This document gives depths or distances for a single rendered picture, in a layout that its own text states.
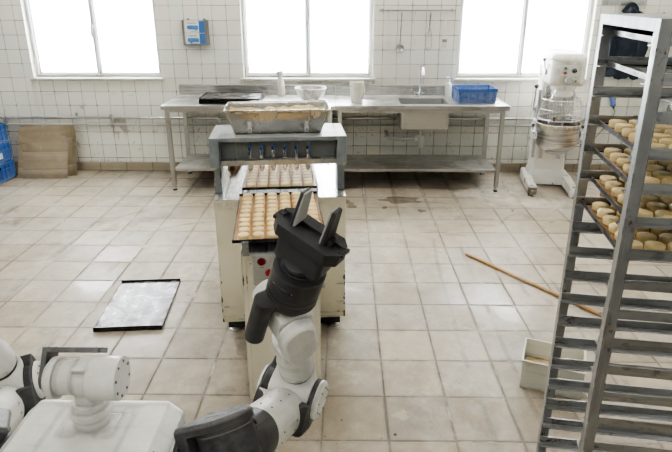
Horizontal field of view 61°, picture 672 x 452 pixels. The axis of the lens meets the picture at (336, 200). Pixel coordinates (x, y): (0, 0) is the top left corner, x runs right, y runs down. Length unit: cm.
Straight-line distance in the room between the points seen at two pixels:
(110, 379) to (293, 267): 31
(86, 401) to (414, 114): 505
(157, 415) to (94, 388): 12
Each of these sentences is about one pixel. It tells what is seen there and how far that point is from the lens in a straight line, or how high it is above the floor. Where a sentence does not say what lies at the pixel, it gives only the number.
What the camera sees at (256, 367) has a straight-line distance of 274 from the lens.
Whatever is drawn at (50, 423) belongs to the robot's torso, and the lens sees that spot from 105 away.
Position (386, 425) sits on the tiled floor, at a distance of 283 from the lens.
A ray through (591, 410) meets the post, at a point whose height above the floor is 75.
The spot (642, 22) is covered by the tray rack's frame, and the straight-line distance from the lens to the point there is 162.
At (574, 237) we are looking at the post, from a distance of 209.
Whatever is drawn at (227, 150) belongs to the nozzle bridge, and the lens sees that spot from 310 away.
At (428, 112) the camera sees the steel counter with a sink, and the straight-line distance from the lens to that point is 566.
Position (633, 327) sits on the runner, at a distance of 229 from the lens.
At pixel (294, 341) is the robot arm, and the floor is 133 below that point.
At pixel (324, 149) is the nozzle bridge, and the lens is 310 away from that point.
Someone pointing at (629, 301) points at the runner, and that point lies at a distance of 224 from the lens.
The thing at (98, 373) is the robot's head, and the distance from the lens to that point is 94.
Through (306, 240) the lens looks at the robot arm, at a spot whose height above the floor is 152.
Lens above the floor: 186
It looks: 20 degrees down
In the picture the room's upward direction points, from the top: straight up
